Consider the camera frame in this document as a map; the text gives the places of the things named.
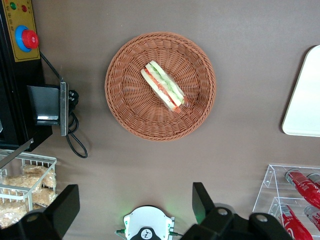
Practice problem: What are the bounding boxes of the black sealing machine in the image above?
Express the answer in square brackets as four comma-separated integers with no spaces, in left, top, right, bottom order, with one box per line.
[0,0,55,153]

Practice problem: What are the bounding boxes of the red cola bottle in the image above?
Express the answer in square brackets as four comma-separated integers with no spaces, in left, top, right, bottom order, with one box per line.
[303,205,320,227]
[306,172,320,190]
[284,168,320,210]
[277,204,314,240]

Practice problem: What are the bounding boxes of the black power cable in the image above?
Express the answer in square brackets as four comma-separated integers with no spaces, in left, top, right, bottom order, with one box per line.
[39,51,89,159]

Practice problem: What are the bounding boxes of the white wire rack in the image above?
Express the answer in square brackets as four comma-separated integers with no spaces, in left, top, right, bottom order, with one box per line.
[0,149,58,218]

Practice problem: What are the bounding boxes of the grey metal lever bar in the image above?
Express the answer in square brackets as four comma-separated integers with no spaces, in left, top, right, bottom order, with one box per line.
[0,137,35,171]

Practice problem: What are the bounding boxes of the rice cracker snack pack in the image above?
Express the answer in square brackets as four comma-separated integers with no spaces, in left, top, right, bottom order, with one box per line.
[32,187,60,208]
[1,174,42,195]
[0,199,31,229]
[21,164,55,189]

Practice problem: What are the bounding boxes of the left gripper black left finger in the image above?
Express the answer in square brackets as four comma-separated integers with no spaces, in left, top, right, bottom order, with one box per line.
[0,184,81,240]

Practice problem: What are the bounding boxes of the clear acrylic bottle rack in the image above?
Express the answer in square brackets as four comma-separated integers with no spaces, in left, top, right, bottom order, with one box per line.
[252,163,320,240]

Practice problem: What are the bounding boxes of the red emergency stop button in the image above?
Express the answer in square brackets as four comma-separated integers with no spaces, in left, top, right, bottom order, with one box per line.
[14,24,40,53]

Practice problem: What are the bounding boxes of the beige plastic tray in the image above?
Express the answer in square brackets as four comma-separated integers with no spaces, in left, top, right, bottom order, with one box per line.
[281,44,320,138]

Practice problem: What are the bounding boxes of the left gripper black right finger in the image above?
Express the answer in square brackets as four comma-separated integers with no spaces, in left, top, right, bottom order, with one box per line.
[182,182,295,240]

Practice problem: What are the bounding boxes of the triangle sandwich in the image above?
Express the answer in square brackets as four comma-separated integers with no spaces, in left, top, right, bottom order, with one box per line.
[140,60,190,113]

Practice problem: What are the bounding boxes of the round brown wicker basket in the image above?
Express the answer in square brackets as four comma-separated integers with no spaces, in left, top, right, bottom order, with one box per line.
[104,31,217,142]

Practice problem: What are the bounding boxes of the yellow control panel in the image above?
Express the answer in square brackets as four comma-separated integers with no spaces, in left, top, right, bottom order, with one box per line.
[2,0,42,63]

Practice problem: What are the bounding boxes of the black box with metal plate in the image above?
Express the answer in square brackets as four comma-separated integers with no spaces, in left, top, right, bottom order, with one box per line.
[26,81,70,138]

